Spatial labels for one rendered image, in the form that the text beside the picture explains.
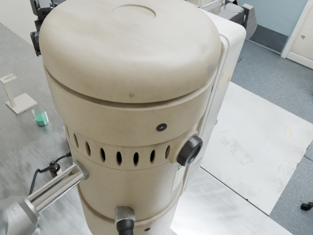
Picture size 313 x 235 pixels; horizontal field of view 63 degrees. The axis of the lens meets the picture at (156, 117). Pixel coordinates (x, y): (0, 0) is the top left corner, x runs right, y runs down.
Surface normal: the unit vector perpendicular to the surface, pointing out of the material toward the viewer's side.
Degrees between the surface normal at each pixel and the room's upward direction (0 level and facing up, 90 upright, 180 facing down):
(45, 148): 0
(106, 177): 90
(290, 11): 90
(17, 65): 0
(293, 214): 0
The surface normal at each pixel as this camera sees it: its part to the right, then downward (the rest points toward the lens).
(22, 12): 0.75, 0.51
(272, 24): -0.66, 0.50
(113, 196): -0.24, 0.67
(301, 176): 0.08, -0.70
